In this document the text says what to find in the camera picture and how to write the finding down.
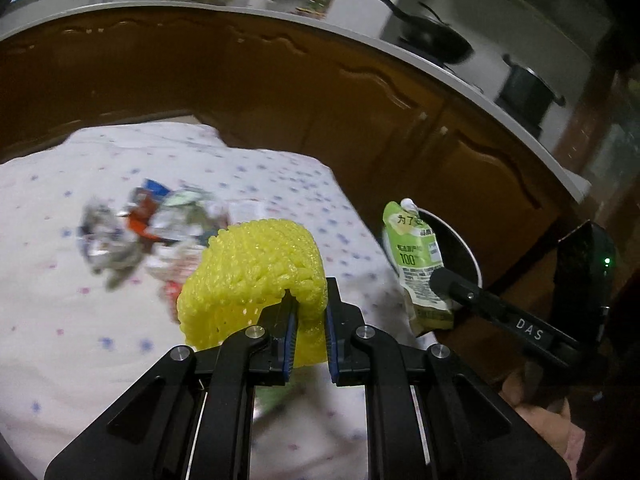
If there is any brown wooden kitchen cabinet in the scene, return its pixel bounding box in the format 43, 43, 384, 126
0, 1, 593, 386

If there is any white dotted cloth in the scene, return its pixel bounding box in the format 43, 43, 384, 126
0, 121, 422, 480

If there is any dark cooking pot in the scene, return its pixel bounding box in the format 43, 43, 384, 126
495, 53, 567, 123

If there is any white round waste bin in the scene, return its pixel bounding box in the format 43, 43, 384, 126
390, 205, 483, 332

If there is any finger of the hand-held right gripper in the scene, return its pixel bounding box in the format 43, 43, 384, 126
429, 267, 581, 367

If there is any clear plastic wrapper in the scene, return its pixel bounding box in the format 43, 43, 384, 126
82, 200, 147, 288

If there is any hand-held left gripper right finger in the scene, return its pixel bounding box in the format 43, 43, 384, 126
324, 277, 571, 480

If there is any white green wrapper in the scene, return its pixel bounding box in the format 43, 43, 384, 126
150, 187, 266, 261

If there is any person's right hand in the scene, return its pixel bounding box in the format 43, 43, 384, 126
501, 367, 586, 476

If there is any black wok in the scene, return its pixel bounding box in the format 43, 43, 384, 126
364, 0, 475, 65

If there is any red blue snack wrapper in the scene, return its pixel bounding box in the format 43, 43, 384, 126
125, 179, 171, 241

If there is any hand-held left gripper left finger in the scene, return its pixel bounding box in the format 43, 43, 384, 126
44, 294, 301, 480

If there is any green drink pouch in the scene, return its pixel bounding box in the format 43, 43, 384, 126
382, 197, 456, 337

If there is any yellow foam fruit net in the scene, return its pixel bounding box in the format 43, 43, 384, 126
177, 218, 328, 368

